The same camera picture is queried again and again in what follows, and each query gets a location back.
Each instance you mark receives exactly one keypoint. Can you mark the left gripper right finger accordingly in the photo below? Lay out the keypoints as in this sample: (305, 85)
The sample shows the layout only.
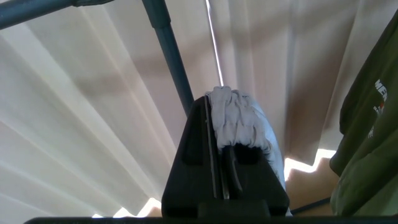
(258, 183)

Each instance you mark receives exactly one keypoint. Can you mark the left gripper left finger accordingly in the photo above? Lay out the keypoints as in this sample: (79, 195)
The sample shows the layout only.
(189, 180)

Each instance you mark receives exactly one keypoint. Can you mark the pale grey garment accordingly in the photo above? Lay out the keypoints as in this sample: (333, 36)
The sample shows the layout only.
(239, 118)

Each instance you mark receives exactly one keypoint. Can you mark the green printed shirt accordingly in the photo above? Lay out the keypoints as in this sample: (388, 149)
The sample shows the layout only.
(367, 155)

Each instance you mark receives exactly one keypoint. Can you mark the black clothes rack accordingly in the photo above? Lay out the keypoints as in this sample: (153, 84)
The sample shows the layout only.
(174, 62)

